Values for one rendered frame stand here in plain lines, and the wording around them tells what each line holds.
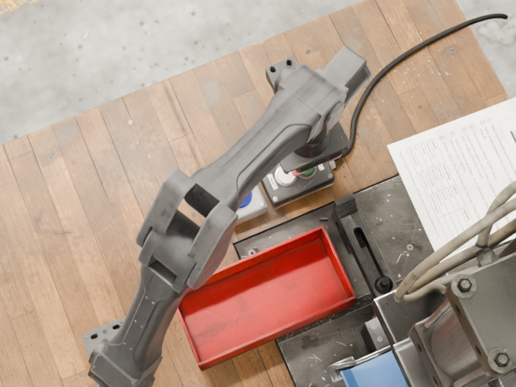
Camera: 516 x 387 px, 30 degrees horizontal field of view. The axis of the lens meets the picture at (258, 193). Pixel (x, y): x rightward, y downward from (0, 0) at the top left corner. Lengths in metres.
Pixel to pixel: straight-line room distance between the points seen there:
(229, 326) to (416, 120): 0.44
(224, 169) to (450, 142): 0.55
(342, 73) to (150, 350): 0.44
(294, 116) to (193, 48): 1.46
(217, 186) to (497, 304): 0.37
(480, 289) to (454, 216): 0.66
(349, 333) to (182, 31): 1.36
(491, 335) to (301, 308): 0.64
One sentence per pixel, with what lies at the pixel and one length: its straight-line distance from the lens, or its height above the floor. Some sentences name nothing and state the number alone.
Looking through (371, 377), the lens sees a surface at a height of 0.99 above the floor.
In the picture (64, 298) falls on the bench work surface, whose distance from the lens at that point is 1.50.
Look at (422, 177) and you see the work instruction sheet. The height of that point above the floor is 0.90.
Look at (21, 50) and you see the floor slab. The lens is 2.68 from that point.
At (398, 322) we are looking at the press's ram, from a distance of 1.23.
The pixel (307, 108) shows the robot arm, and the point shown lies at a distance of 1.17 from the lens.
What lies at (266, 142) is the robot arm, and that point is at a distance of 1.13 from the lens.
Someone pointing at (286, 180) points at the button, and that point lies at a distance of 1.47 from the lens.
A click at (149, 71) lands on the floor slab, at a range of 2.59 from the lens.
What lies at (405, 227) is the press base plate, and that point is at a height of 0.90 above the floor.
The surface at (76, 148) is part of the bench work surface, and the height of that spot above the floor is 0.90.
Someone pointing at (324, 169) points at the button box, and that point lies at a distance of 1.49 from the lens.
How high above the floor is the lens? 2.34
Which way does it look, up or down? 73 degrees down
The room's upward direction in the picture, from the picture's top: 4 degrees counter-clockwise
